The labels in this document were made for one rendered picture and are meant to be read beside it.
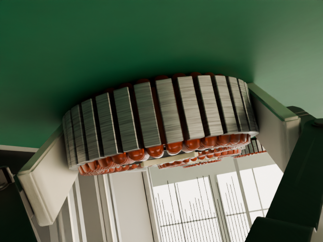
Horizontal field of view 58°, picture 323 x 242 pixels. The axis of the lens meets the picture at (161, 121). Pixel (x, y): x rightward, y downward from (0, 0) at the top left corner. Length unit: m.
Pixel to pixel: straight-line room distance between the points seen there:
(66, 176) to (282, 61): 0.13
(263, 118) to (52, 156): 0.11
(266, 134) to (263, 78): 0.04
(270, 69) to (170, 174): 6.46
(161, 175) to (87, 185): 6.25
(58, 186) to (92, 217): 0.26
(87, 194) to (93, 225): 0.04
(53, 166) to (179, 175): 6.44
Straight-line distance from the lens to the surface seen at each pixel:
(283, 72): 0.19
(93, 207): 0.42
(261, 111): 0.16
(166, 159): 0.21
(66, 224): 0.36
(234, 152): 0.33
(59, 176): 0.17
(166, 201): 6.68
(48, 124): 0.20
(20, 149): 0.30
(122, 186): 0.52
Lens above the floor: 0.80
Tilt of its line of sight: 11 degrees down
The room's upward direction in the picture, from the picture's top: 169 degrees clockwise
